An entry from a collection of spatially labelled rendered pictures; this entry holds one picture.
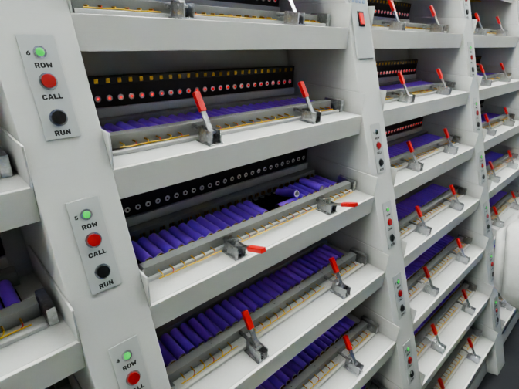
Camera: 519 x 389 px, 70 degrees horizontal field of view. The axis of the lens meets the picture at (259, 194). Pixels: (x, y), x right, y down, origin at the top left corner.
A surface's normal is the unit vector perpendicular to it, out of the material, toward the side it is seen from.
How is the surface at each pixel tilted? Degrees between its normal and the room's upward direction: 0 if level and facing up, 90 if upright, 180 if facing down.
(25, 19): 90
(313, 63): 90
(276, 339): 20
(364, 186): 90
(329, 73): 90
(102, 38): 110
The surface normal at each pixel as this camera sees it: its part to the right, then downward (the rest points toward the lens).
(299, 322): 0.04, -0.91
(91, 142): 0.66, 0.00
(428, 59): -0.73, 0.25
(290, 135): 0.69, 0.33
